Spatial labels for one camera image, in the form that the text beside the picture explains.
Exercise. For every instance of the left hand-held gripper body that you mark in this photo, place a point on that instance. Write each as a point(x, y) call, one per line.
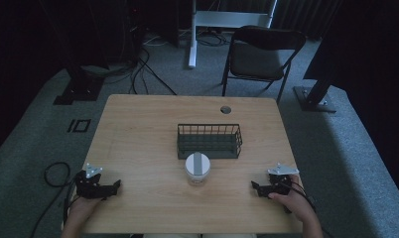
point(88, 186)

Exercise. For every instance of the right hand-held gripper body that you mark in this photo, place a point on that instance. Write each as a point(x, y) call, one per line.
point(280, 180)

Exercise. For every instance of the person's left hand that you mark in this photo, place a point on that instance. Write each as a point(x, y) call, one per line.
point(85, 206)

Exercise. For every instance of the person's right hand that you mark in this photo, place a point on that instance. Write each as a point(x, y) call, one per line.
point(295, 201)

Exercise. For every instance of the clear jar with white lid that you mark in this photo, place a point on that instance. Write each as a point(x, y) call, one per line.
point(197, 168)

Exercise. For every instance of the grey table grommet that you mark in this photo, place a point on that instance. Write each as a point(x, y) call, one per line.
point(225, 109)

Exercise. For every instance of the black stand base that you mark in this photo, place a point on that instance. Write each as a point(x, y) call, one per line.
point(315, 97)
point(80, 89)

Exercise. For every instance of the black folding chair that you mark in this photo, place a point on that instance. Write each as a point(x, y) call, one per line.
point(258, 59)

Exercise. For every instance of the white desk frame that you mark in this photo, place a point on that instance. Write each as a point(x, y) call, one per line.
point(200, 20)

